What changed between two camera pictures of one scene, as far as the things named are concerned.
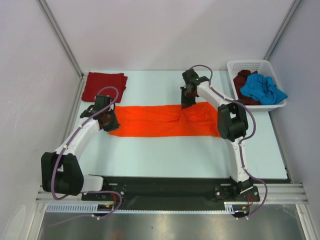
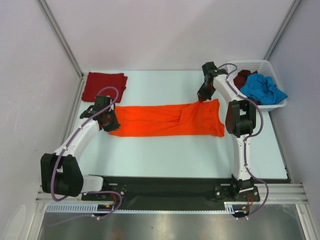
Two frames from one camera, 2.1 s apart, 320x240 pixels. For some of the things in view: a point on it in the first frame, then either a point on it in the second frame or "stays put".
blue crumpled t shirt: [263, 89] stays put
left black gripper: [114, 126] stays put
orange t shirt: [201, 120] stays put
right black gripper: [188, 100] → [204, 92]
